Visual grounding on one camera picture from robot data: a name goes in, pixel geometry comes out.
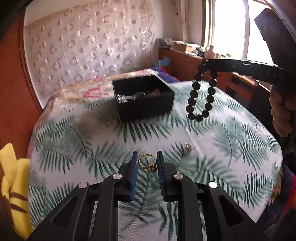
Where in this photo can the pink bottle on cabinet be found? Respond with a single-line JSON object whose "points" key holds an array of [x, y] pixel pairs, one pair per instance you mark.
{"points": [[209, 52]]}

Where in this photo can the silver ornate hair comb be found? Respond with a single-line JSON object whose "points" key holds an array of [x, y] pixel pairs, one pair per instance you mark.
{"points": [[129, 98]]}

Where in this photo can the palm leaf print cloth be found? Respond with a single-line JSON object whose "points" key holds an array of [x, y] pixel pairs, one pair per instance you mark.
{"points": [[87, 142]]}

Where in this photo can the cardboard box on cabinet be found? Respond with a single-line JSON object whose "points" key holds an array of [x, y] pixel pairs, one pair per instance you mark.
{"points": [[185, 47]]}

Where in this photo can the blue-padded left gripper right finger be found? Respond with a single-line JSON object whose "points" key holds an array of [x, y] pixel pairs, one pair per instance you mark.
{"points": [[205, 212]]}

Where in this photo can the yellow plush toy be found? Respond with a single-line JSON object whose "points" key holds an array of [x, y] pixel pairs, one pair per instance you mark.
{"points": [[15, 218]]}

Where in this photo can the circle-patterned sheer curtain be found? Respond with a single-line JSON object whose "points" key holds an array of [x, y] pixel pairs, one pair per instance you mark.
{"points": [[70, 43]]}

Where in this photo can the black open storage box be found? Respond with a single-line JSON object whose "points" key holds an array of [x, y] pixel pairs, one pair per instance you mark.
{"points": [[159, 99]]}

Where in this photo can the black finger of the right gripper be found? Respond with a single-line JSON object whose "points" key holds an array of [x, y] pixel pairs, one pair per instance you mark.
{"points": [[268, 73]]}

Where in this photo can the blue blanket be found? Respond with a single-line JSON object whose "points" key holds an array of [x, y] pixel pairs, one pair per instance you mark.
{"points": [[164, 75]]}

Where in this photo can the teal plush toy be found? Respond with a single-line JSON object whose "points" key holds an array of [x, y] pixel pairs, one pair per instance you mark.
{"points": [[163, 62]]}

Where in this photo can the person's right hand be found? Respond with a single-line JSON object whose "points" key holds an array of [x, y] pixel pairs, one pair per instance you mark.
{"points": [[280, 111]]}

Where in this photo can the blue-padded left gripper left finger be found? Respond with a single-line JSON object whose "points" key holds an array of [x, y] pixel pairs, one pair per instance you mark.
{"points": [[90, 212]]}

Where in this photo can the wooden headboard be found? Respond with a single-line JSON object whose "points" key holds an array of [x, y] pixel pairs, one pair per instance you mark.
{"points": [[20, 108]]}

